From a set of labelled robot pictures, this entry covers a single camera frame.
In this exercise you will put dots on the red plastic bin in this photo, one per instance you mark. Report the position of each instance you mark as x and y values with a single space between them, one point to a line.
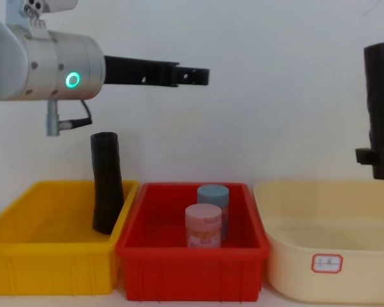
166 265

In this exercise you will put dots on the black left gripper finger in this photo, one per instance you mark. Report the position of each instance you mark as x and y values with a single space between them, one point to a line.
193 76

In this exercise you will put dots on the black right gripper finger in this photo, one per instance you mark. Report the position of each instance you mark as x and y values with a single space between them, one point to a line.
364 156

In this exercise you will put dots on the pink lidded jar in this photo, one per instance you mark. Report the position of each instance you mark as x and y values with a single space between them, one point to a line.
203 227

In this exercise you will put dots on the yellow plastic bin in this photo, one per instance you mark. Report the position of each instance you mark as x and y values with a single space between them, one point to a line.
51 256

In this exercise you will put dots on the white label with red border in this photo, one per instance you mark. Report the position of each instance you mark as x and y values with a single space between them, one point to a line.
327 263

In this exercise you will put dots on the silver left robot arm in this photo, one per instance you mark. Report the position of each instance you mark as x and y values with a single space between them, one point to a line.
51 67

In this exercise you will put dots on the blue lidded jar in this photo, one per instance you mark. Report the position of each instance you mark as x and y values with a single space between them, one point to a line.
216 196

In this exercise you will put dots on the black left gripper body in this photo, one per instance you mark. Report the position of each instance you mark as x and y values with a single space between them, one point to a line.
134 72

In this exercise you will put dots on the cream plastic basin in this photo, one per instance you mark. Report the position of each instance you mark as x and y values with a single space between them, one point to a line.
307 256

